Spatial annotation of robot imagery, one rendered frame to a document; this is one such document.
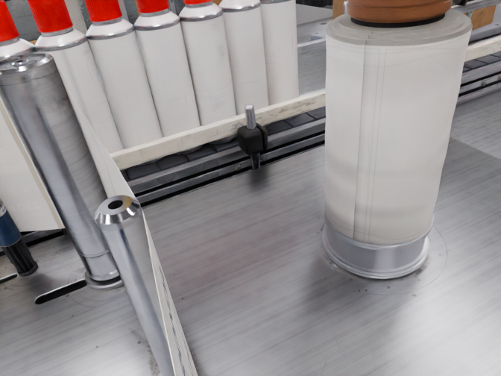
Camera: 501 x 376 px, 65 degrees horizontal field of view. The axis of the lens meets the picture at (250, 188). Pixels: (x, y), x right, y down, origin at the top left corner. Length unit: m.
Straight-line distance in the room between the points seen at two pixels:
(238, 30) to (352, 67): 0.28
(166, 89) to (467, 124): 0.45
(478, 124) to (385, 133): 0.45
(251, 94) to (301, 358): 0.35
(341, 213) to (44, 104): 0.22
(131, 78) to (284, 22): 0.20
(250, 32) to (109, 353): 0.37
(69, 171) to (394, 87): 0.22
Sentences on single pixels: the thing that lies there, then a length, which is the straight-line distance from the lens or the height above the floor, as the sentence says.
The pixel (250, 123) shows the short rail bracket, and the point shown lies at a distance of 0.46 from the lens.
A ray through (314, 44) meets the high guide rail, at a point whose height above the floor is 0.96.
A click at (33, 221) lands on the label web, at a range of 0.39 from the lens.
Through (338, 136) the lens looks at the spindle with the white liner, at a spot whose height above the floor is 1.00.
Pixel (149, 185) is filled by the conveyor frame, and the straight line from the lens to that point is 0.49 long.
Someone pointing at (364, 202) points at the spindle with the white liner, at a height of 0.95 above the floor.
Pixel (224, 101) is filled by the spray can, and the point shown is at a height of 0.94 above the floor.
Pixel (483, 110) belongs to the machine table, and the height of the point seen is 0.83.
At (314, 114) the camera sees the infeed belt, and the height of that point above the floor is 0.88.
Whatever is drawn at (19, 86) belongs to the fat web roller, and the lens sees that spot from 0.28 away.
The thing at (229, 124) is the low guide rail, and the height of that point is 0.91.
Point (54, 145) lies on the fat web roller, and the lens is 0.29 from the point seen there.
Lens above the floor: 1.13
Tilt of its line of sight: 35 degrees down
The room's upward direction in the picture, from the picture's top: 7 degrees counter-clockwise
